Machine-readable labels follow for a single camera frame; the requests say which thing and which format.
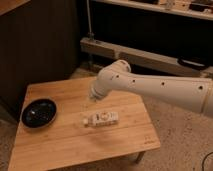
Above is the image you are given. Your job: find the wooden table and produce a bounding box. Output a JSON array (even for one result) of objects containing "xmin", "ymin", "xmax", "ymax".
[{"xmin": 8, "ymin": 77, "xmax": 160, "ymax": 171}]

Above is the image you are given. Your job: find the wooden shelf with items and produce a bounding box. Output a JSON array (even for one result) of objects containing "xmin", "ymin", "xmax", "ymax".
[{"xmin": 94, "ymin": 0, "xmax": 213, "ymax": 21}]

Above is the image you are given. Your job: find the black ceramic bowl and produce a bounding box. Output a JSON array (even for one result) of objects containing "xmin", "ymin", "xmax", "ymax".
[{"xmin": 21, "ymin": 99, "xmax": 57, "ymax": 128}]

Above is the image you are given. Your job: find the metal beam rail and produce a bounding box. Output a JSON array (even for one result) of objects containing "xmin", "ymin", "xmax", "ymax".
[{"xmin": 80, "ymin": 37, "xmax": 213, "ymax": 78}]

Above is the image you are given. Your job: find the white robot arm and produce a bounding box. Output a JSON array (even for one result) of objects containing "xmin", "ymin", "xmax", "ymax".
[{"xmin": 89, "ymin": 60, "xmax": 213, "ymax": 118}]

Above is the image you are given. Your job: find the black handle on rail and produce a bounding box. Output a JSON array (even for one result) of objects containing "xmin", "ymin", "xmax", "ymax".
[{"xmin": 177, "ymin": 58, "xmax": 210, "ymax": 70}]

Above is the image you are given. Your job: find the white plastic bottle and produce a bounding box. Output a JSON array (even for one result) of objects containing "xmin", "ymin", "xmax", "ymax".
[{"xmin": 83, "ymin": 112, "xmax": 119, "ymax": 127}]

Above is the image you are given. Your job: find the vertical metal pole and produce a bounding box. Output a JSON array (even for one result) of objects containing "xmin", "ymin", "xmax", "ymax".
[{"xmin": 86, "ymin": 0, "xmax": 94, "ymax": 41}]

